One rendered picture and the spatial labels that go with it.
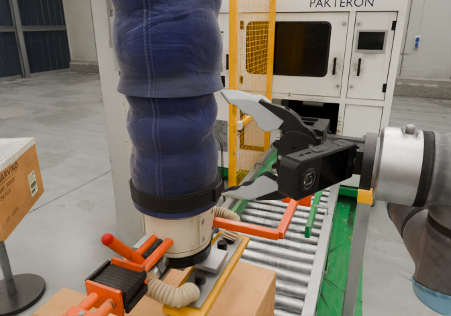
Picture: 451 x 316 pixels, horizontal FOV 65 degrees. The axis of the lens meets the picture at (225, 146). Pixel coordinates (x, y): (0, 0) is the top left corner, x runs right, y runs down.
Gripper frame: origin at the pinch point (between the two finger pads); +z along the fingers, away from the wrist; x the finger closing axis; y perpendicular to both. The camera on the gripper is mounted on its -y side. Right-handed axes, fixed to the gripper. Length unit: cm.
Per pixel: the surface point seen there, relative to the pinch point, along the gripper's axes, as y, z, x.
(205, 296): 17.0, 11.1, -44.3
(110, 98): 130, 132, -29
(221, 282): 23, 10, -45
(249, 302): 38, 7, -63
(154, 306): 26, 33, -64
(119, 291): -1.2, 19.7, -30.9
